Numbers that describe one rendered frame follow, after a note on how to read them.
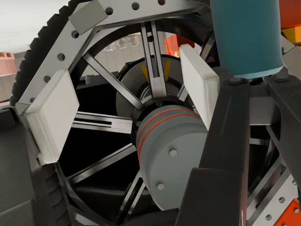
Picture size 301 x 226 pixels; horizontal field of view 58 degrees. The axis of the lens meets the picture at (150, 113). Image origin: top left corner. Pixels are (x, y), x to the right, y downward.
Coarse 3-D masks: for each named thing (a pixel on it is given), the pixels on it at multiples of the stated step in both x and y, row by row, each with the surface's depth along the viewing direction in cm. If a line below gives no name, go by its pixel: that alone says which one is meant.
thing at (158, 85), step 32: (128, 32) 68; (192, 32) 67; (96, 64) 56; (160, 64) 57; (128, 96) 58; (160, 96) 59; (96, 128) 58; (128, 128) 59; (256, 128) 67; (64, 160) 61; (256, 160) 65; (96, 192) 68; (128, 192) 62
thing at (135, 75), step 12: (144, 60) 94; (168, 60) 93; (132, 72) 92; (156, 72) 93; (180, 72) 94; (132, 84) 93; (144, 84) 93; (168, 84) 90; (180, 84) 95; (120, 96) 93; (144, 96) 90; (120, 108) 94; (132, 108) 94
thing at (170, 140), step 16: (160, 112) 47; (176, 112) 44; (192, 112) 46; (144, 128) 46; (160, 128) 39; (176, 128) 37; (192, 128) 36; (144, 144) 40; (160, 144) 35; (176, 144) 35; (192, 144) 35; (144, 160) 40; (160, 160) 35; (176, 160) 35; (192, 160) 35; (144, 176) 40; (160, 176) 35; (176, 176) 35; (160, 192) 36; (176, 192) 36; (160, 208) 36
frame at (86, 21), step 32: (96, 0) 44; (128, 0) 45; (160, 0) 49; (192, 0) 45; (64, 32) 44; (96, 32) 50; (64, 64) 45; (288, 64) 49; (32, 96) 46; (64, 192) 55; (256, 192) 59; (288, 192) 54; (96, 224) 56; (256, 224) 55
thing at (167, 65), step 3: (168, 63) 92; (141, 66) 92; (144, 66) 92; (165, 66) 93; (168, 66) 93; (141, 69) 92; (144, 69) 92; (165, 69) 93; (168, 69) 93; (144, 72) 92; (165, 72) 93; (168, 72) 93; (147, 75) 92; (165, 75) 93; (147, 78) 93; (165, 78) 93
